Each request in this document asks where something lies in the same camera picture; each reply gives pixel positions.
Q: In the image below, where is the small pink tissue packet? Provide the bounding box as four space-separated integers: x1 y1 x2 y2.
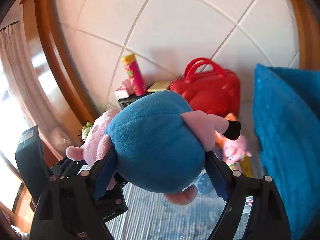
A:
114 79 135 100

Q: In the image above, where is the blue-dress pig plush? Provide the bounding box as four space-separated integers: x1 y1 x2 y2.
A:
66 91 241 205

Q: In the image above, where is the wet wipes pack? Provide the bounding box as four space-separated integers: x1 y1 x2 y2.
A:
242 196 254 214

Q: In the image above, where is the green frog plush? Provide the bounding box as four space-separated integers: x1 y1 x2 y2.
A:
78 122 93 145

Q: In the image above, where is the yellow sticky note pad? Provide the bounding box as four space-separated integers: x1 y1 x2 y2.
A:
147 81 172 93

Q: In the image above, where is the blue plastic storage crate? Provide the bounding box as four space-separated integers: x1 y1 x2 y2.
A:
252 64 319 239

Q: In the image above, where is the blue shoehorn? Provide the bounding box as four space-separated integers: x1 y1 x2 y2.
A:
195 171 214 195

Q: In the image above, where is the black gift box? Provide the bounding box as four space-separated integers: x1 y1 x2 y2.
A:
118 92 152 109

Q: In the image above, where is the red bear suitcase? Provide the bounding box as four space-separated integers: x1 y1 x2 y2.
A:
170 57 241 117

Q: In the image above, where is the orange-dress pig plush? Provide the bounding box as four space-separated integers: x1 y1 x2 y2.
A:
214 112 253 164

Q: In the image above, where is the pink chips can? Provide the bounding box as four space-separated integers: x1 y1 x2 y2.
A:
121 54 147 96

